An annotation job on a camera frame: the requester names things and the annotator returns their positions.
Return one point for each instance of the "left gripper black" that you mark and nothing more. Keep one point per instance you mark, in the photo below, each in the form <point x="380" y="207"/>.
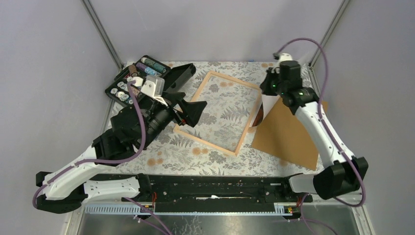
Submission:
<point x="191" y="110"/>

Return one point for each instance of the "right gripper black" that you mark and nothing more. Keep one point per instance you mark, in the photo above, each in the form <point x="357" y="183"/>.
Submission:
<point x="270" y="74"/>

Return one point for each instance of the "wooden picture frame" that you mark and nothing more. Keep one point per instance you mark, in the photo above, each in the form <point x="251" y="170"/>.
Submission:
<point x="223" y="125"/>

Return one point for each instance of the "photo print white back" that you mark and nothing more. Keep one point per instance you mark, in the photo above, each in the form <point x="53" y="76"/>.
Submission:
<point x="267" y="103"/>

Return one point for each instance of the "brown frame backing board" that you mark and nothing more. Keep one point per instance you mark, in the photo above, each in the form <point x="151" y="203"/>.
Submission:
<point x="282" y="135"/>

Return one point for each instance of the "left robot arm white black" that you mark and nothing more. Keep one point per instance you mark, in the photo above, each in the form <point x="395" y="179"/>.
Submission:
<point x="132" y="130"/>

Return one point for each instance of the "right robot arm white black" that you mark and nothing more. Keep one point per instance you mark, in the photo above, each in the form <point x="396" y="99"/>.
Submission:
<point x="343" y="172"/>

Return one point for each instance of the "floral patterned table mat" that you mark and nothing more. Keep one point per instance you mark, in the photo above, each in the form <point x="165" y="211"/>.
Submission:
<point x="164" y="156"/>

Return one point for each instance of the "light blue thread spool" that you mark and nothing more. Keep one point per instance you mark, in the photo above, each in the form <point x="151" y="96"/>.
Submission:
<point x="151" y="71"/>

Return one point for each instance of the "teal thread spool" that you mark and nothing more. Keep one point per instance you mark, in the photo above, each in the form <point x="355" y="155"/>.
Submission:
<point x="154" y="65"/>

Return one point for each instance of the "purple thread spool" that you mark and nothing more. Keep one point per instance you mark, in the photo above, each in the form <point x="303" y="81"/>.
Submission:
<point x="143" y="67"/>

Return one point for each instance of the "brown thread spool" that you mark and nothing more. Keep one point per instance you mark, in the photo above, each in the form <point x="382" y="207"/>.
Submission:
<point x="133" y="70"/>

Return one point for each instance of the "black sewing kit case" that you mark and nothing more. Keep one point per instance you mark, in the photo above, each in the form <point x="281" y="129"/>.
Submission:
<point x="122" y="90"/>

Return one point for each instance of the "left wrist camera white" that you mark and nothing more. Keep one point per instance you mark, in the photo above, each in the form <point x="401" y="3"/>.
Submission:
<point x="151" y="86"/>

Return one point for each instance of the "right aluminium corner post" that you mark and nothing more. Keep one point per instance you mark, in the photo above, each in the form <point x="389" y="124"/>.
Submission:
<point x="332" y="26"/>

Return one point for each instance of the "aluminium corner post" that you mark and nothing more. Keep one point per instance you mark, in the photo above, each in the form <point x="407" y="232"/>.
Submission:
<point x="102" y="33"/>
<point x="332" y="26"/>

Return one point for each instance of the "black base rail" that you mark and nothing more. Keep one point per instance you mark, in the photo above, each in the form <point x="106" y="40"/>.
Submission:
<point x="174" y="193"/>

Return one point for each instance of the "left aluminium corner post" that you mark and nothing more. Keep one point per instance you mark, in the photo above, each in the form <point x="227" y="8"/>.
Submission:
<point x="102" y="33"/>

